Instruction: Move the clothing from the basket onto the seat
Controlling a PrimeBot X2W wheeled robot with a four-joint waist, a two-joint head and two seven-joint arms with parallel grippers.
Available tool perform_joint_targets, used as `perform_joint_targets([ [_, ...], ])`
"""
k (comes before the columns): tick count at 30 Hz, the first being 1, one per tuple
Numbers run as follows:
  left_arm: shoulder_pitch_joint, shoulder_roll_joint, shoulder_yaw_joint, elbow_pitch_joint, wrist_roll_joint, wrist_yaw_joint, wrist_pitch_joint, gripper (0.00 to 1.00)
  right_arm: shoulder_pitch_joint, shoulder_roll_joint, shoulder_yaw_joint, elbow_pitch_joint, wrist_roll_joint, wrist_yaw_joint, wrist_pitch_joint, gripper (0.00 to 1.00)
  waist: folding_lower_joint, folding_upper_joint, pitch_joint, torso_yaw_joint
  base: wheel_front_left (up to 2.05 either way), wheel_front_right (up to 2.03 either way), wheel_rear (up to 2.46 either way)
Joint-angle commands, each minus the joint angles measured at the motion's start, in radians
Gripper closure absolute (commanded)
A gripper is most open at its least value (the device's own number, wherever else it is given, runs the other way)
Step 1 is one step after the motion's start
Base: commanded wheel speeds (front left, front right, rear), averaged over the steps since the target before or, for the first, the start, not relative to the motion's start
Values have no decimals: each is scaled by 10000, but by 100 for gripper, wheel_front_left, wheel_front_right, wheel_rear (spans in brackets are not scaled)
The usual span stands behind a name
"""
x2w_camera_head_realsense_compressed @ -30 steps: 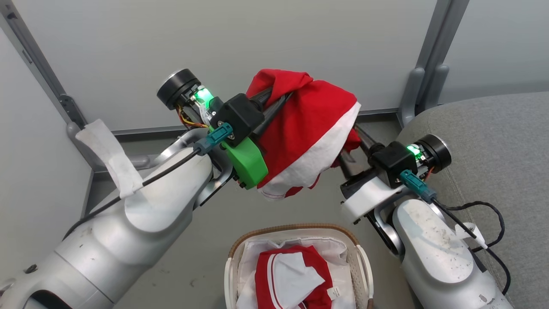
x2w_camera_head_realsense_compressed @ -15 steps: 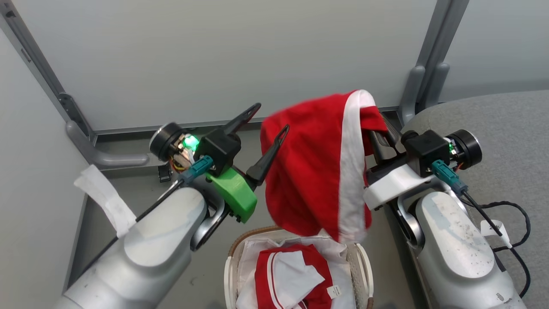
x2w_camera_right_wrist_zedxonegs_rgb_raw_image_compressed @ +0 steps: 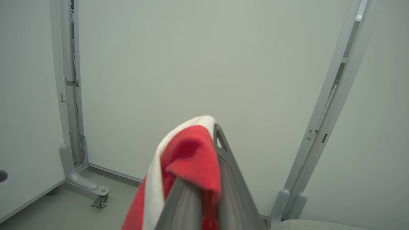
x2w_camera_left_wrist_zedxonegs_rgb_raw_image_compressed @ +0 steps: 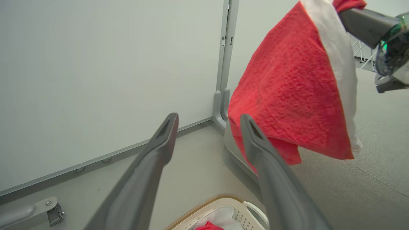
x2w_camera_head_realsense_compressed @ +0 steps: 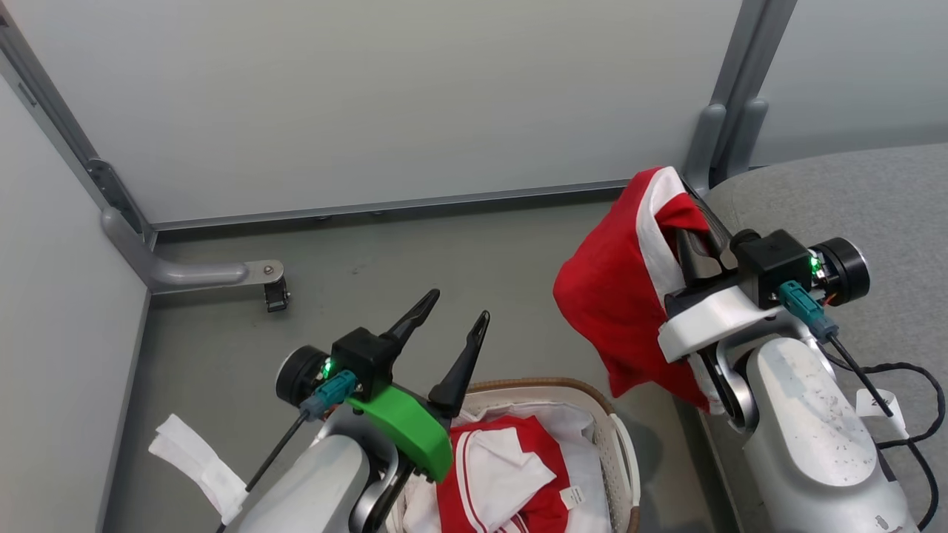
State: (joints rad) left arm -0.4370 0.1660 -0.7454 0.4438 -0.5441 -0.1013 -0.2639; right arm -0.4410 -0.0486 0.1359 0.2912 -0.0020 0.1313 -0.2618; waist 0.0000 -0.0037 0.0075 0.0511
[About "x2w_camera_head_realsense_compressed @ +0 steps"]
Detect red jersey white stripes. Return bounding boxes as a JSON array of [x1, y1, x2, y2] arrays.
[[435, 415, 573, 533]]

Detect black left cable teal plug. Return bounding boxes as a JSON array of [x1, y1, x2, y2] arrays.
[[215, 370, 361, 533]]

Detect grey slanted partition post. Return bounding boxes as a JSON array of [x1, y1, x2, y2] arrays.
[[0, 0, 158, 247]]

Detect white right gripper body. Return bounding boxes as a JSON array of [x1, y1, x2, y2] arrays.
[[657, 272, 798, 363]]

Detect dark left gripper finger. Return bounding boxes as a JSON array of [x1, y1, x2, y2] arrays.
[[427, 310, 491, 420], [380, 289, 441, 363]]

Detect large white cable tag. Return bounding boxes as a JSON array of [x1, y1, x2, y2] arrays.
[[147, 412, 250, 527]]

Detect black cable teal plug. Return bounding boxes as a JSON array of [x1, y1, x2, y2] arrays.
[[215, 370, 361, 533], [776, 280, 947, 532]]

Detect grey partition foot bracket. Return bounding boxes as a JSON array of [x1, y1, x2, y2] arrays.
[[101, 207, 287, 295]]

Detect grey partition bottom rail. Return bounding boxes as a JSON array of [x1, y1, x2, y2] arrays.
[[150, 179, 632, 233]]

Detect white laundry basket brown rim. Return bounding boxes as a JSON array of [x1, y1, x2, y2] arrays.
[[385, 377, 642, 533]]

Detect grey double partition post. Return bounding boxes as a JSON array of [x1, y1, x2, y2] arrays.
[[682, 0, 798, 196]]

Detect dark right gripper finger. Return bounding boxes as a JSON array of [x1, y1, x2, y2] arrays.
[[686, 184, 741, 261], [675, 227, 724, 289]]

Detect red and white garment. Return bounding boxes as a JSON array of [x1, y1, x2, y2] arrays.
[[553, 166, 723, 414]]

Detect small white cable tag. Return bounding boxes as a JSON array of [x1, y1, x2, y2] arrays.
[[855, 388, 909, 439]]

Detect black right cable teal plug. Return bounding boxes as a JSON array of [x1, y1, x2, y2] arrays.
[[776, 280, 947, 532]]

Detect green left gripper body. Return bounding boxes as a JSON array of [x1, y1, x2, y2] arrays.
[[346, 384, 453, 484]]

